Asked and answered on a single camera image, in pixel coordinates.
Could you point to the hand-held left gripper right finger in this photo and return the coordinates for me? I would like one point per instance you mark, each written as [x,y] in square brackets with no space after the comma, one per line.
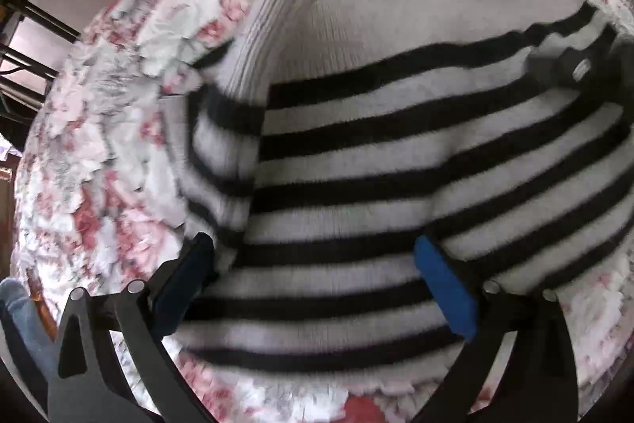
[446,289]

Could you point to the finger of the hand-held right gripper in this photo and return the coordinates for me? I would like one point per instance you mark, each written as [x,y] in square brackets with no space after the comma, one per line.
[554,67]

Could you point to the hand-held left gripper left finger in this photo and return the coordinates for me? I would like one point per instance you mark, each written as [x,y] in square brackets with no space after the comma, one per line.
[181,289]

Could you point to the floral blanket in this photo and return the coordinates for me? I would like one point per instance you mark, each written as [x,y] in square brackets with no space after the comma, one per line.
[109,155]

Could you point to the black and grey striped sweater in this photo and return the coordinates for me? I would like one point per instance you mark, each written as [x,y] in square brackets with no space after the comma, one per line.
[371,185]

